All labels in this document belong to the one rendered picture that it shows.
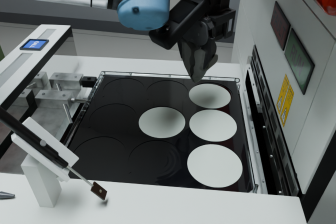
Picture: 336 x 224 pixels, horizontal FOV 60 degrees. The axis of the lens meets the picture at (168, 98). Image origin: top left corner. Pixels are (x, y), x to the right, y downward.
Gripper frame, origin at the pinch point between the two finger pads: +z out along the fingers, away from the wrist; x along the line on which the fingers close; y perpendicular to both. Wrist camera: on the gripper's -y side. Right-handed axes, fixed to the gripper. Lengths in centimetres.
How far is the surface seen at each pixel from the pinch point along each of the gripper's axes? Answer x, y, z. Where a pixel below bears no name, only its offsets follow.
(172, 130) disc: -2.5, -8.4, 8.0
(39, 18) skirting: 287, 68, 89
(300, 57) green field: -20.0, 0.3, -13.1
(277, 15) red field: -9.1, 12.7, -12.9
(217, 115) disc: -5.7, 2.3, 8.0
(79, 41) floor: 223, 79, 98
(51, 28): 49, -9, 2
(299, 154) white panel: -26.2, -6.3, -2.5
